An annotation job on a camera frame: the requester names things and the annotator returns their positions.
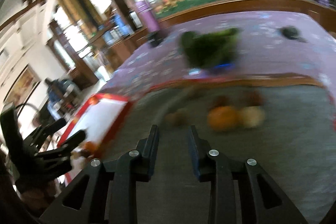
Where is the tan round fruit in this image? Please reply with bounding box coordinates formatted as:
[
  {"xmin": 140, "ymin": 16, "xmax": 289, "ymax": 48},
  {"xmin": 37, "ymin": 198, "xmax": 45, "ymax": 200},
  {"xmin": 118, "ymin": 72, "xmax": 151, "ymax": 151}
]
[{"xmin": 165, "ymin": 109, "xmax": 189, "ymax": 127}]

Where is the orange fruit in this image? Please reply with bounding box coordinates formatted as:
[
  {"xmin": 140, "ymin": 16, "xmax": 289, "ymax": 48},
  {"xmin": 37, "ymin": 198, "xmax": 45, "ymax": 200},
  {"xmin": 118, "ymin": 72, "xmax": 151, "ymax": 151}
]
[{"xmin": 207, "ymin": 106, "xmax": 239, "ymax": 132}]

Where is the white foam-wrapped fruit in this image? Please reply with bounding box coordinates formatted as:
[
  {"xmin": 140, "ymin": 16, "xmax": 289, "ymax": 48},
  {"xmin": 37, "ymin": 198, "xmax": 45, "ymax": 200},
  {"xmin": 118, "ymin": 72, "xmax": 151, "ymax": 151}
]
[{"xmin": 238, "ymin": 106, "xmax": 265, "ymax": 128}]

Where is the white tray red rim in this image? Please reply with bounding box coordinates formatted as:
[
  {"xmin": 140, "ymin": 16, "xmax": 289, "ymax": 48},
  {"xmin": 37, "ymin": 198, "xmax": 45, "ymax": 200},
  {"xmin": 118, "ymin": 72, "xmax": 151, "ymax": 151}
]
[{"xmin": 58, "ymin": 93, "xmax": 133, "ymax": 185}]

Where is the seated person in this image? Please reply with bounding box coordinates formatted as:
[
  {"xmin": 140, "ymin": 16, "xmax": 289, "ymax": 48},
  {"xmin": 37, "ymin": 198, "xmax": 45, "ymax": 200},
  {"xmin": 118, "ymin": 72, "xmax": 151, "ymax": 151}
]
[{"xmin": 45, "ymin": 78, "xmax": 80, "ymax": 119}]

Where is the grey felt mat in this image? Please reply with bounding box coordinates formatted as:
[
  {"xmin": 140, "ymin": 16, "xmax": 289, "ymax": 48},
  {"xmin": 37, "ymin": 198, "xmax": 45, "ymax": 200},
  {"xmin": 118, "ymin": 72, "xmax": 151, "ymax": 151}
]
[{"xmin": 104, "ymin": 85, "xmax": 335, "ymax": 223}]

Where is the green leafy vegetable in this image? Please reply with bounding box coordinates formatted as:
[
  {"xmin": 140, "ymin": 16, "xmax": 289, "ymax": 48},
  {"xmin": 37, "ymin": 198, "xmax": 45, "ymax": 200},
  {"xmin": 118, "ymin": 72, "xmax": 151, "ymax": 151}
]
[{"xmin": 179, "ymin": 28, "xmax": 240, "ymax": 69}]

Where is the small black box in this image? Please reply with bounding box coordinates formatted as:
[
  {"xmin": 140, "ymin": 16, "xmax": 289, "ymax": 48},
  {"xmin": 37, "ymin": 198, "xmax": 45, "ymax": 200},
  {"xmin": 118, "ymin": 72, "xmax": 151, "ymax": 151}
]
[{"xmin": 146, "ymin": 31, "xmax": 165, "ymax": 48}]

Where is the blue water jug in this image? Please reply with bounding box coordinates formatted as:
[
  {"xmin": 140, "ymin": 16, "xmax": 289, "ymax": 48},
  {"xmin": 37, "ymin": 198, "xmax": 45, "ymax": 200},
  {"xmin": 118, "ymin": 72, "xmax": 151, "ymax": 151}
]
[{"xmin": 113, "ymin": 13, "xmax": 131, "ymax": 36}]

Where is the purple floral tablecloth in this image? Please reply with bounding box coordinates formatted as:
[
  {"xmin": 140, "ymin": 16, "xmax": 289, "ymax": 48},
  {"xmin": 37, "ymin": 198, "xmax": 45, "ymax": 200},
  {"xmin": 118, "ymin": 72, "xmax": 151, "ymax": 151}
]
[{"xmin": 101, "ymin": 11, "xmax": 335, "ymax": 98}]

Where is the purple thermos bottle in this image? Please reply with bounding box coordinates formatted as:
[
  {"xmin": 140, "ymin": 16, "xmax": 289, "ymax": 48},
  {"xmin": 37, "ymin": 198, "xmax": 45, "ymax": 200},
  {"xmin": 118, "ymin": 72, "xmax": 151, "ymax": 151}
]
[{"xmin": 135, "ymin": 0, "xmax": 160, "ymax": 32}]

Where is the small black device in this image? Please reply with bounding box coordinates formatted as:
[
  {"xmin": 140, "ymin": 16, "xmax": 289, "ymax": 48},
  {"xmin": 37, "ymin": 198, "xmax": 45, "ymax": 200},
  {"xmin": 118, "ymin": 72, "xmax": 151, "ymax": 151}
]
[{"xmin": 280, "ymin": 26, "xmax": 306, "ymax": 43}]

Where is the black cable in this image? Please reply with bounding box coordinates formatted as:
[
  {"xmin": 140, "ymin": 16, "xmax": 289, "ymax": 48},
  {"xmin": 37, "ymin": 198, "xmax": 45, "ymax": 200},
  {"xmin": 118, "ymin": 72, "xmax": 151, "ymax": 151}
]
[{"xmin": 14, "ymin": 102, "xmax": 40, "ymax": 114}]

